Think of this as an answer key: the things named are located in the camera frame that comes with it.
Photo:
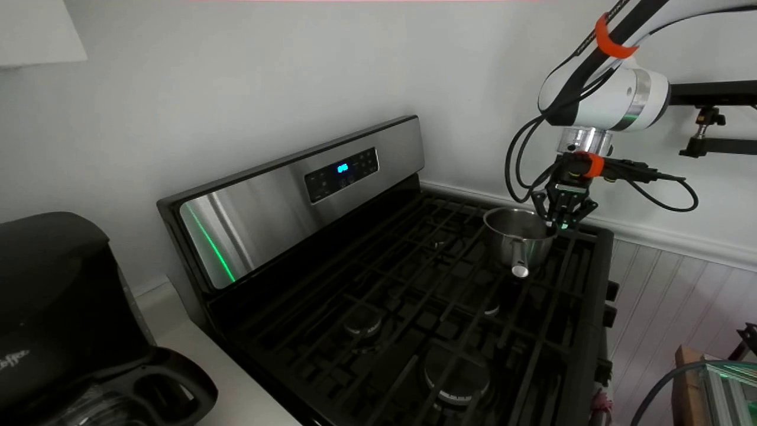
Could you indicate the black stove knob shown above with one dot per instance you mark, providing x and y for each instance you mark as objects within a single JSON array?
[
  {"x": 603, "y": 370},
  {"x": 609, "y": 315},
  {"x": 612, "y": 290}
]

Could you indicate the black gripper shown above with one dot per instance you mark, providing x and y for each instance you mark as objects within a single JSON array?
[{"x": 571, "y": 177}]

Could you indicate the black gas stove burner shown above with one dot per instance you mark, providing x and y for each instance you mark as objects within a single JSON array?
[
  {"x": 457, "y": 380},
  {"x": 362, "y": 323},
  {"x": 491, "y": 308}
]

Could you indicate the stainless steel saucepan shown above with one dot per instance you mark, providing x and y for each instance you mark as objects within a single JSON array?
[{"x": 511, "y": 237}]

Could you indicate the black stove control display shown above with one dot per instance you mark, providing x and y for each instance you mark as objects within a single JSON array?
[{"x": 338, "y": 178}]

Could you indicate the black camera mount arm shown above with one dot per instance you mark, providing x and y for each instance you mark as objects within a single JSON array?
[{"x": 711, "y": 94}]

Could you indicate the wooden box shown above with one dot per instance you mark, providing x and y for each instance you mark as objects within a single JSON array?
[{"x": 688, "y": 386}]

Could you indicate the black drip coffee maker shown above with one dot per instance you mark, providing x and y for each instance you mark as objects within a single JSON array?
[{"x": 72, "y": 315}]

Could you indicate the white kitchen countertop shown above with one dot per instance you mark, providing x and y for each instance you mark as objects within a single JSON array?
[{"x": 213, "y": 370}]

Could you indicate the stainless steel stove back panel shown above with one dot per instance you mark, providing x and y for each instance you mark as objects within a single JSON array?
[{"x": 261, "y": 220}]

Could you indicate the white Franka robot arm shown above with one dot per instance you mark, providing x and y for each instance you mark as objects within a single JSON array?
[{"x": 615, "y": 97}]

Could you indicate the black gas stove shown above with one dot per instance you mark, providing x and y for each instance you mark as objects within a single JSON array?
[{"x": 587, "y": 315}]

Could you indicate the white wall cabinet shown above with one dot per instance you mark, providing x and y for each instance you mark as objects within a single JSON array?
[{"x": 39, "y": 32}]

